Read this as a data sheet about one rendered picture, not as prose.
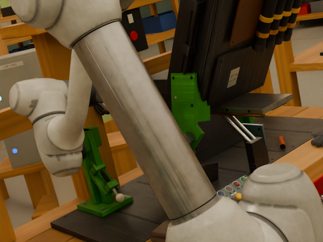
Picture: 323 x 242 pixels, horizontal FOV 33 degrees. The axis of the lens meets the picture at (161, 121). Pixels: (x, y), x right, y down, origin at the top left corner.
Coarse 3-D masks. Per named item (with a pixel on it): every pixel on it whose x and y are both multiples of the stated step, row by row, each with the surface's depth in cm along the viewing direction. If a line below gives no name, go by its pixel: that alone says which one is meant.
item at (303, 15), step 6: (318, 0) 1070; (300, 6) 1058; (306, 6) 1049; (312, 6) 1046; (318, 6) 1038; (300, 12) 1062; (306, 12) 1054; (312, 12) 1050; (318, 12) 1042; (300, 18) 1059; (306, 18) 1051; (312, 18) 1042; (300, 24) 1118
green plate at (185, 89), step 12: (180, 84) 179; (192, 84) 175; (180, 96) 179; (192, 96) 175; (180, 108) 180; (192, 108) 175; (204, 108) 179; (180, 120) 180; (192, 120) 176; (204, 120) 179
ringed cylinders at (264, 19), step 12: (264, 0) 169; (276, 0) 167; (288, 0) 173; (300, 0) 177; (264, 12) 169; (276, 12) 172; (288, 12) 176; (264, 24) 171; (276, 24) 175; (288, 24) 182; (264, 36) 173; (276, 36) 181; (288, 36) 184; (252, 48) 178; (264, 48) 177
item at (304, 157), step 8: (304, 144) 197; (296, 152) 191; (304, 152) 190; (312, 152) 188; (320, 152) 186; (280, 160) 187; (288, 160) 186; (296, 160) 184; (304, 160) 183; (312, 160) 181; (320, 160) 181; (304, 168) 176; (312, 168) 179; (320, 168) 182; (312, 176) 179
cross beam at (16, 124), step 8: (160, 56) 225; (168, 56) 227; (144, 64) 219; (152, 64) 222; (160, 64) 225; (168, 64) 228; (152, 72) 222; (0, 112) 181; (8, 112) 183; (0, 120) 181; (8, 120) 183; (16, 120) 185; (24, 120) 187; (0, 128) 181; (8, 128) 183; (16, 128) 185; (24, 128) 187; (32, 128) 189; (0, 136) 181; (8, 136) 183
